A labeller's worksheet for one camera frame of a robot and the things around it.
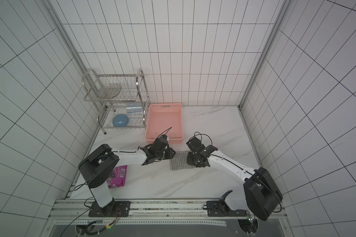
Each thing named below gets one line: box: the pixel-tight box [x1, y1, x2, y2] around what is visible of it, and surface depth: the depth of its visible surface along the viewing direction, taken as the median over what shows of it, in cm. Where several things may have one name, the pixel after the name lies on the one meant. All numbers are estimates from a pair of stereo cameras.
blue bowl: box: [112, 113, 130, 128], surface depth 105 cm
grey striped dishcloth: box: [169, 151, 196, 171], surface depth 91 cm
